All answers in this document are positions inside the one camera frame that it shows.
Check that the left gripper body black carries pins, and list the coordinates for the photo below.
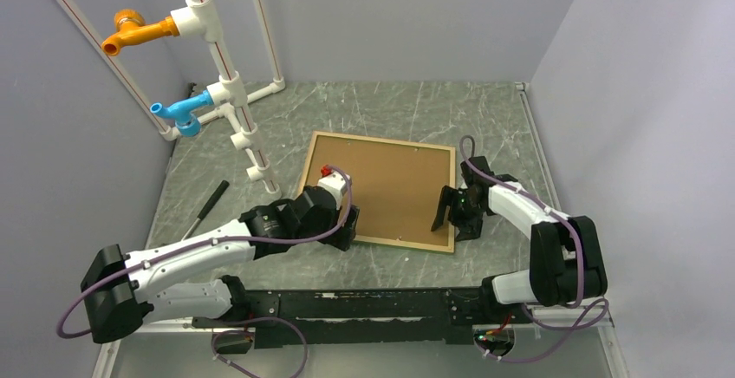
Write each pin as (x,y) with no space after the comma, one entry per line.
(341,237)

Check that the orange plastic faucet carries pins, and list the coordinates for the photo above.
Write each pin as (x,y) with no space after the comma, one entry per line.
(132,29)

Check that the white pvc pipe stand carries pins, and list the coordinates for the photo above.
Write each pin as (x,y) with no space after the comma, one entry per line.
(231,99)

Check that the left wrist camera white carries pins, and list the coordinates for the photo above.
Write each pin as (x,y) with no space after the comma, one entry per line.
(334,183)

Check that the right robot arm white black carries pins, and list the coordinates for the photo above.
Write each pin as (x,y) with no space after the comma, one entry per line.
(566,262)

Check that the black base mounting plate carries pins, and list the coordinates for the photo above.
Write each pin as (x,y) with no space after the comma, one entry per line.
(276,318)

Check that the wooden picture frame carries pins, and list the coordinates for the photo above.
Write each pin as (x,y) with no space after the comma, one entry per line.
(451,203)

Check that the aluminium rail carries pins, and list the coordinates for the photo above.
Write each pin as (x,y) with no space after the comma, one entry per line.
(496,342)

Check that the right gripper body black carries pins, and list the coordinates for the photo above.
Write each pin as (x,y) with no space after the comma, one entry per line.
(465,210)

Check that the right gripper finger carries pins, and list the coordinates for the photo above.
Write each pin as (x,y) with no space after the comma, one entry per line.
(446,199)
(468,230)

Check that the blue plastic faucet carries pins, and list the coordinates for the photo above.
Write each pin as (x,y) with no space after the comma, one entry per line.
(181,112)

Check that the brown backing board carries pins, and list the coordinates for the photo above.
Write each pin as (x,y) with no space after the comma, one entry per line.
(396,186)

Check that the black handled hammer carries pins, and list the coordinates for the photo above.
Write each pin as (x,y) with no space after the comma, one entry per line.
(207,207)

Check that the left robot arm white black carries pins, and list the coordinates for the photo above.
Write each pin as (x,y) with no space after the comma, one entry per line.
(124,291)

